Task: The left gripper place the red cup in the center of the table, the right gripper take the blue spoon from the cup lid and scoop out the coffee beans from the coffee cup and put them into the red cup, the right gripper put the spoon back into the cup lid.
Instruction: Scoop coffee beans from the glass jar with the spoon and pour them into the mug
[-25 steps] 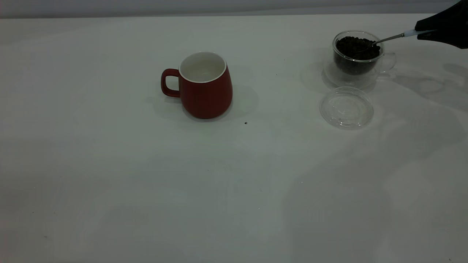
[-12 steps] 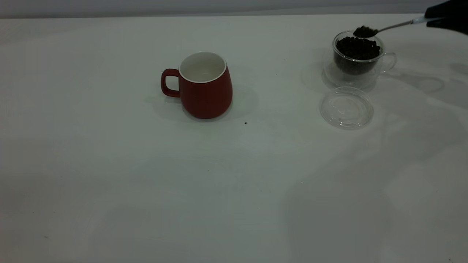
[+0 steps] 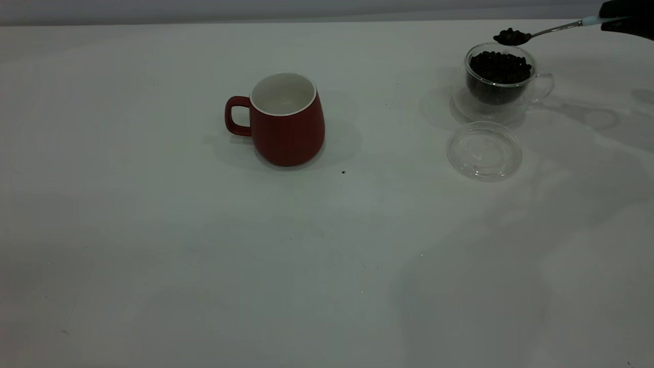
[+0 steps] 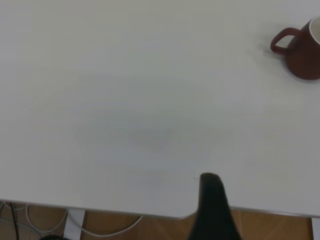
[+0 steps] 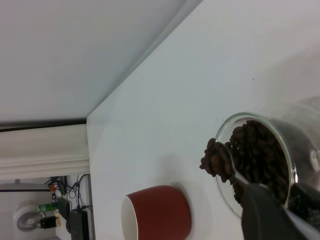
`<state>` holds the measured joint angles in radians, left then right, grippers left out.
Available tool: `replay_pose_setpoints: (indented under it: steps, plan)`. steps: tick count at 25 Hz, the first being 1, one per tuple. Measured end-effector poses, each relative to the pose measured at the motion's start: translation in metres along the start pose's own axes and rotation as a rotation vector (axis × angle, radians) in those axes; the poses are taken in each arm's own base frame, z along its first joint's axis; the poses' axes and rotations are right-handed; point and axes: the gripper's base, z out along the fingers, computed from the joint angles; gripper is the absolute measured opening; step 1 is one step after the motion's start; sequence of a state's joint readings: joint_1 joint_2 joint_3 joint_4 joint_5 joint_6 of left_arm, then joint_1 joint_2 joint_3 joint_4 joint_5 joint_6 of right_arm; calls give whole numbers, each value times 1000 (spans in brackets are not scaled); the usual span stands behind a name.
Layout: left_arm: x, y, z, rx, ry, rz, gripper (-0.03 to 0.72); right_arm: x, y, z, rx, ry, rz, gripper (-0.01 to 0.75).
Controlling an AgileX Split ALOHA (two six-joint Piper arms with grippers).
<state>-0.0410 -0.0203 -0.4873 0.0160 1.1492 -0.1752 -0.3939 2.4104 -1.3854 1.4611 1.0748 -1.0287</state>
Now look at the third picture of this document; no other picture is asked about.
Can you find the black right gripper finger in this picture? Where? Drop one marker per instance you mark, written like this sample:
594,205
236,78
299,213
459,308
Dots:
638,28
628,8

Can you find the scooped coffee beans heap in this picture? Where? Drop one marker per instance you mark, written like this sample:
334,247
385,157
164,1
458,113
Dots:
512,37

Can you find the red ceramic mug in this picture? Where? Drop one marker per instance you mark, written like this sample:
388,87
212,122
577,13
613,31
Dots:
288,138

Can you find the dark coffee beans pile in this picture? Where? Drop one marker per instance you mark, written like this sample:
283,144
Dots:
500,66

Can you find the clear glass saucer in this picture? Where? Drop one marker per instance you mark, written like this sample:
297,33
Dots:
485,153

